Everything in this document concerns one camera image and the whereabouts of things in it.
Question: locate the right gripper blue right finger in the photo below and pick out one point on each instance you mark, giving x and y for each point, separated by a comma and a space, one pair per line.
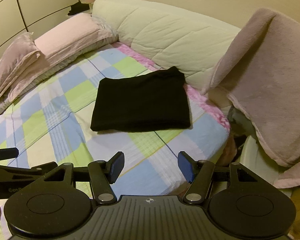
187, 166

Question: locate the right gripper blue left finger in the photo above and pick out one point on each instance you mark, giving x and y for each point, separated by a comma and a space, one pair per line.
114, 167

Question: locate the black trousers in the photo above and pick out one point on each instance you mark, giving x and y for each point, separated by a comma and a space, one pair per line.
150, 102

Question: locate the checkered bed sheet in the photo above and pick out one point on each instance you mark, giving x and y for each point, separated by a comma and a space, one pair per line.
52, 123

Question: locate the white striped duvet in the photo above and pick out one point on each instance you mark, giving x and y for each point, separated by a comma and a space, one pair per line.
42, 68

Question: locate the cream padded headboard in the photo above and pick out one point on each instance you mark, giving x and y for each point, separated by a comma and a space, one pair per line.
170, 36

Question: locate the pink fleece blanket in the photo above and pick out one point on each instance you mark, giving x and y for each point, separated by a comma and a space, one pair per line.
260, 75

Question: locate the pink folded cloth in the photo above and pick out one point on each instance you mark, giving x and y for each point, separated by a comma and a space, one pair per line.
19, 55

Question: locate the pink pillow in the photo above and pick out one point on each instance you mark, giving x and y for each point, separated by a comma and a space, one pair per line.
69, 37

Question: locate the black item by bedside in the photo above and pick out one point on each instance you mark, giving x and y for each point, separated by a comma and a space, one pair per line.
78, 8

